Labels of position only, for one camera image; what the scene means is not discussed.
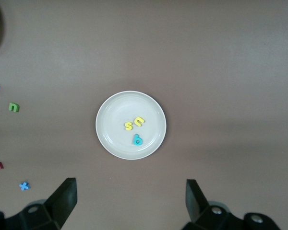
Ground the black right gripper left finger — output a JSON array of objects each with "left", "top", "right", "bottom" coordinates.
[{"left": 0, "top": 177, "right": 78, "bottom": 230}]

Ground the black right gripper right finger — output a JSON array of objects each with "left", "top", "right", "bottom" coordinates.
[{"left": 182, "top": 179, "right": 283, "bottom": 230}]

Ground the teal letter b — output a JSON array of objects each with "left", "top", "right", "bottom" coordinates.
[{"left": 132, "top": 133, "right": 144, "bottom": 146}]

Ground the beige round plate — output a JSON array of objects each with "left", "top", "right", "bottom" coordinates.
[{"left": 95, "top": 90, "right": 167, "bottom": 161}]

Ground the brown table cover sheet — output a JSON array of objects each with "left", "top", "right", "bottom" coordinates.
[{"left": 0, "top": 0, "right": 288, "bottom": 230}]

